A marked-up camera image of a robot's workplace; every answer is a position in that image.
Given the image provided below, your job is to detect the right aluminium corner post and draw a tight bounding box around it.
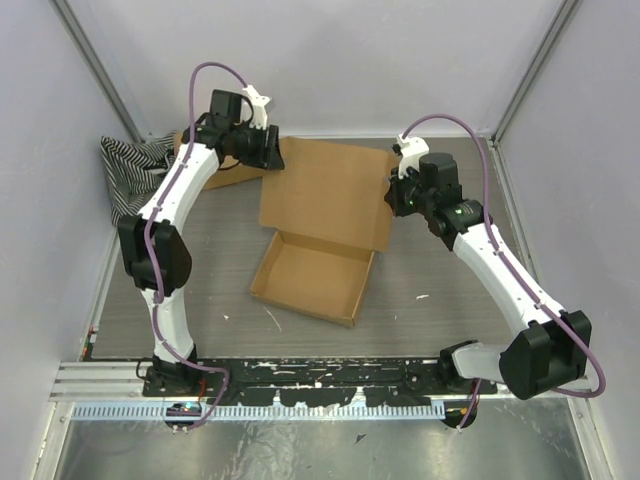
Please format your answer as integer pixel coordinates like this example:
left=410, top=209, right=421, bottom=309
left=491, top=0, right=582, bottom=144

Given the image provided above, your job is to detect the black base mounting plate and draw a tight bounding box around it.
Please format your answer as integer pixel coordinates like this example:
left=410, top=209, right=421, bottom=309
left=136, top=357, right=475, bottom=407

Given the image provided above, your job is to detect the purple cable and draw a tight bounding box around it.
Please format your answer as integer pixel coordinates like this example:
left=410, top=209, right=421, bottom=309
left=402, top=113, right=607, bottom=432
left=143, top=61, right=249, bottom=434

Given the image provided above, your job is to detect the striped black white cloth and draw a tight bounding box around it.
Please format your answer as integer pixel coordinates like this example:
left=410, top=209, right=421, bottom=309
left=99, top=131, right=178, bottom=227

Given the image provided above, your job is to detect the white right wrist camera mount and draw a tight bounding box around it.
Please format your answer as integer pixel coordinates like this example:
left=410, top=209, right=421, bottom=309
left=392, top=135, right=429, bottom=179

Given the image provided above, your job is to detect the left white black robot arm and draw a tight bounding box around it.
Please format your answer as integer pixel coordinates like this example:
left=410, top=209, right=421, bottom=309
left=117, top=85, right=285, bottom=397

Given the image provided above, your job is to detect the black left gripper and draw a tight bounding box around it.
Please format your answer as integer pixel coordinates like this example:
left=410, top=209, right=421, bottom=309
left=230, top=121, right=285, bottom=171

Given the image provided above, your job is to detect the aluminium corner post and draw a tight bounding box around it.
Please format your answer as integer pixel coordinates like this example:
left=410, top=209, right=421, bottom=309
left=50, top=0, right=152, bottom=142
left=491, top=0, right=582, bottom=144

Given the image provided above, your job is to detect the white slotted cable duct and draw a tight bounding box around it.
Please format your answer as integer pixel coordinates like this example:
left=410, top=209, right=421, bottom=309
left=70, top=400, right=446, bottom=422

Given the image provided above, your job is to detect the aluminium front rail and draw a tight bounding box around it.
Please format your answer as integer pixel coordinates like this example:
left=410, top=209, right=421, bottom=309
left=49, top=357, right=594, bottom=401

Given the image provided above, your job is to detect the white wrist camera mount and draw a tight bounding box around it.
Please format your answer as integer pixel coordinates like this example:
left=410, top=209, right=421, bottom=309
left=242, top=85, right=272, bottom=130
left=392, top=135, right=429, bottom=179

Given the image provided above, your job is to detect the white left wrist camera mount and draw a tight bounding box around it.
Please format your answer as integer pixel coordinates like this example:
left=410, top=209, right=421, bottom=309
left=242, top=85, right=272, bottom=130

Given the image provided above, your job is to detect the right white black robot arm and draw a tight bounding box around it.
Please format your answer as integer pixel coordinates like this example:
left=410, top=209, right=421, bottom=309
left=384, top=153, right=592, bottom=400

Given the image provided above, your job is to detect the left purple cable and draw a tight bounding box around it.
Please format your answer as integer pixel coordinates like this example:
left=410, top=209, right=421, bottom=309
left=143, top=61, right=249, bottom=434

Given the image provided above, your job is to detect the brown cardboard box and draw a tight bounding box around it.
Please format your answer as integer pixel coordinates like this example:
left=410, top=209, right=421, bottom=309
left=202, top=157, right=265, bottom=191

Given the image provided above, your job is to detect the left aluminium corner post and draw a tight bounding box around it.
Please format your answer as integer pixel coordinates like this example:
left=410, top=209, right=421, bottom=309
left=50, top=0, right=152, bottom=142

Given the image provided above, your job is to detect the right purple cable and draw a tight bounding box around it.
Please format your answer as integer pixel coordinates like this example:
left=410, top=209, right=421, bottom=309
left=402, top=113, right=607, bottom=432

